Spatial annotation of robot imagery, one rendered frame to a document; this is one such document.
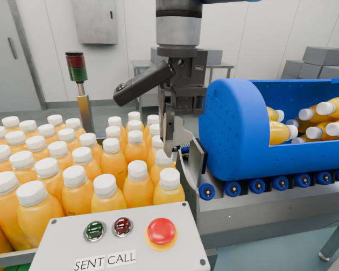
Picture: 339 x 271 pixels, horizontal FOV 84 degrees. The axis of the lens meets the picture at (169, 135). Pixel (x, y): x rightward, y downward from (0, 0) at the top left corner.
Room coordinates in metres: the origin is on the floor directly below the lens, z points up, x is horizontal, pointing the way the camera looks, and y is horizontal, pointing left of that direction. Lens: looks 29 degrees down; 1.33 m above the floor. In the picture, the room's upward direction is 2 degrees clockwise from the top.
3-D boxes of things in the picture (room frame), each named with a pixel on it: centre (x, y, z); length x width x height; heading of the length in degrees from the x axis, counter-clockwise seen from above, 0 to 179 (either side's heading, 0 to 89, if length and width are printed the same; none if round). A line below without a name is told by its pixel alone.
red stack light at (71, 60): (0.74, 0.36, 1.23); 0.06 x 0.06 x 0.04
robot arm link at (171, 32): (0.36, -0.01, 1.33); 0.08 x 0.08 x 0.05
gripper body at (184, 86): (0.36, -0.02, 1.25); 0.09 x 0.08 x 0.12; 102
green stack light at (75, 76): (0.74, 0.36, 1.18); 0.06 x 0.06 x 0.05
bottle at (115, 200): (0.26, 0.12, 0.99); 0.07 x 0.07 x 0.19
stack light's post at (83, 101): (0.74, 0.36, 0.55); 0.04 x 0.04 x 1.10; 12
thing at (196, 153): (0.47, -0.09, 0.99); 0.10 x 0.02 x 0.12; 12
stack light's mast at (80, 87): (0.74, 0.36, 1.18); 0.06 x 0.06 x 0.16
